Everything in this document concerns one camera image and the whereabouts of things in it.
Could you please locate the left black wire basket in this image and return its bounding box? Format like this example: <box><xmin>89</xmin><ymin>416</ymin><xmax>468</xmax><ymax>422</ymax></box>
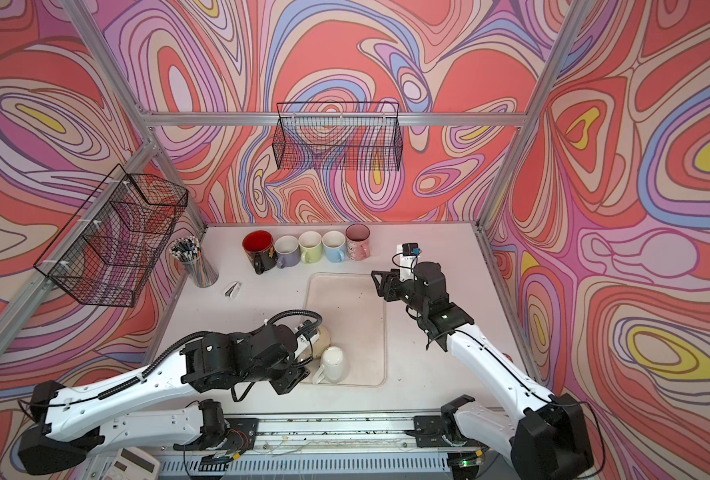
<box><xmin>33</xmin><ymin>165</ymin><xmax>189</xmax><ymax>308</ymax></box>

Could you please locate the light blue mug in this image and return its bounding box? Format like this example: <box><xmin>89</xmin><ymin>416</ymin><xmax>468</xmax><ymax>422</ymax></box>
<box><xmin>322</xmin><ymin>230</ymin><xmax>347</xmax><ymax>263</ymax></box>

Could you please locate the black mug red inside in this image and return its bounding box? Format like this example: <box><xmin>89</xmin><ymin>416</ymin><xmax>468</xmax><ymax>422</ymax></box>
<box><xmin>242</xmin><ymin>230</ymin><xmax>277</xmax><ymax>275</ymax></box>

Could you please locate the beige serving tray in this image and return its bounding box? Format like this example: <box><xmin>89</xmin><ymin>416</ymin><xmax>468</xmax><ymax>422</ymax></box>
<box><xmin>305</xmin><ymin>273</ymin><xmax>387</xmax><ymax>387</ymax></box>

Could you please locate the white mug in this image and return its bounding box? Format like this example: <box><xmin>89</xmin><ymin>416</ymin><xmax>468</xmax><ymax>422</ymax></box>
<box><xmin>312</xmin><ymin>346</ymin><xmax>348</xmax><ymax>385</ymax></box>

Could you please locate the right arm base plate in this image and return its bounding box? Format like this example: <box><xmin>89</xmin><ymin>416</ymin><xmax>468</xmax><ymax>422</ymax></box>
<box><xmin>405</xmin><ymin>415</ymin><xmax>482</xmax><ymax>448</ymax></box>

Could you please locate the pink mug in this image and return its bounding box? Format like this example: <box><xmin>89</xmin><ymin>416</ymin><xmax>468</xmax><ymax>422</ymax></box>
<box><xmin>345</xmin><ymin>224</ymin><xmax>370</xmax><ymax>261</ymax></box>

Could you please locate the beige teapot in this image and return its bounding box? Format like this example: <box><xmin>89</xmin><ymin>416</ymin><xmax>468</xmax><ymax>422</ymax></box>
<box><xmin>294</xmin><ymin>325</ymin><xmax>331</xmax><ymax>364</ymax></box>

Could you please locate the metal cup of pens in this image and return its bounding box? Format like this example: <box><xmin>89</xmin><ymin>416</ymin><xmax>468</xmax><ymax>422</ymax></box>
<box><xmin>169</xmin><ymin>236</ymin><xmax>218</xmax><ymax>288</ymax></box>

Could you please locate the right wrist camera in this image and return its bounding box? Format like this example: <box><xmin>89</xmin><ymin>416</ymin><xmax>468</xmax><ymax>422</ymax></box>
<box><xmin>392</xmin><ymin>242</ymin><xmax>421</xmax><ymax>281</ymax></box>

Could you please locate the small metal clip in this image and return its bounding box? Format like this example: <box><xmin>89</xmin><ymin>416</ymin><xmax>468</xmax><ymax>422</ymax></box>
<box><xmin>224</xmin><ymin>282</ymin><xmax>241</xmax><ymax>298</ymax></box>

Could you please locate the light green mug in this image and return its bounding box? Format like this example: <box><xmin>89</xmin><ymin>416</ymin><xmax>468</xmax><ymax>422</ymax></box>
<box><xmin>298</xmin><ymin>231</ymin><xmax>323</xmax><ymax>264</ymax></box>

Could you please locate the back black wire basket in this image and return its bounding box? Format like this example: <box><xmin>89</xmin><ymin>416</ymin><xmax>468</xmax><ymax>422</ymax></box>
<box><xmin>272</xmin><ymin>100</ymin><xmax>404</xmax><ymax>172</ymax></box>

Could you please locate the purple mug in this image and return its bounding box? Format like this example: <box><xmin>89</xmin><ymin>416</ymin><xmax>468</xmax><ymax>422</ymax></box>
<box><xmin>274</xmin><ymin>235</ymin><xmax>301</xmax><ymax>269</ymax></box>

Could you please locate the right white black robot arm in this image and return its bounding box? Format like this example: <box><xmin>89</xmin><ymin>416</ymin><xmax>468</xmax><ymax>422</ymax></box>
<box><xmin>371</xmin><ymin>262</ymin><xmax>595</xmax><ymax>479</ymax></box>

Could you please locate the black wire basket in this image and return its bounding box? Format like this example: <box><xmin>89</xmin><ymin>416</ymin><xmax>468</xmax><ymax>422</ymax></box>
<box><xmin>33</xmin><ymin>165</ymin><xmax>189</xmax><ymax>308</ymax></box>
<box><xmin>272</xmin><ymin>100</ymin><xmax>404</xmax><ymax>172</ymax></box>

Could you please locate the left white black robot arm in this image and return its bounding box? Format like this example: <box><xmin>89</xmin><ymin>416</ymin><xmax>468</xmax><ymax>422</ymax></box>
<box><xmin>17</xmin><ymin>318</ymin><xmax>320</xmax><ymax>475</ymax></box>

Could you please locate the white calculator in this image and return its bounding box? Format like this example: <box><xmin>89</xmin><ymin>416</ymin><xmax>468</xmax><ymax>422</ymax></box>
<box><xmin>101</xmin><ymin>447</ymin><xmax>161</xmax><ymax>480</ymax></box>

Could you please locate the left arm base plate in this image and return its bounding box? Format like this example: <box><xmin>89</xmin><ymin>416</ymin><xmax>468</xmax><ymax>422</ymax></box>
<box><xmin>173</xmin><ymin>418</ymin><xmax>258</xmax><ymax>452</ymax></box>

